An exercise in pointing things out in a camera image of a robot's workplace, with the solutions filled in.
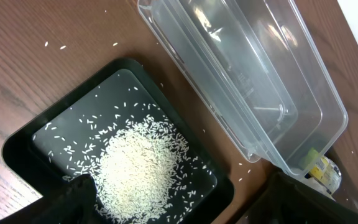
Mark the black plastic tray bin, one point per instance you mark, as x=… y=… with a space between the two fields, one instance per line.
x=65 y=140

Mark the clear plastic bin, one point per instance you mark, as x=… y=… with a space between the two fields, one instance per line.
x=256 y=67

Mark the yellow green snack wrapper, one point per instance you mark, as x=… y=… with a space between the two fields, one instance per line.
x=327 y=173

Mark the dark brown serving tray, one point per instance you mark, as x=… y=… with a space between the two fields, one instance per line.
x=346 y=195

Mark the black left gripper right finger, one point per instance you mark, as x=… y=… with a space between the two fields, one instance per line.
x=286 y=200

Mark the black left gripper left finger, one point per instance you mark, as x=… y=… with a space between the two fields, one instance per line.
x=61 y=202

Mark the pile of white rice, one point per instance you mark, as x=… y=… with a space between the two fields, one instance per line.
x=135 y=173

